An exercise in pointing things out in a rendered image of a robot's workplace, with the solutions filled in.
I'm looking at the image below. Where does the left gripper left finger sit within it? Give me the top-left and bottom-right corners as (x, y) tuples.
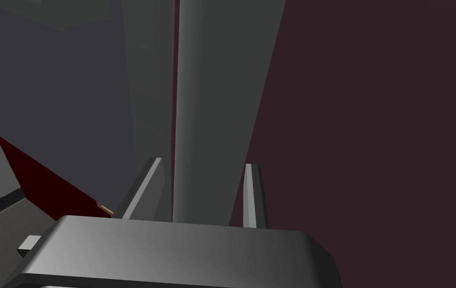
(112, 157), (166, 222)

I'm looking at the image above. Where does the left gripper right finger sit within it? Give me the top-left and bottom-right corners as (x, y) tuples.
(242, 163), (270, 230)

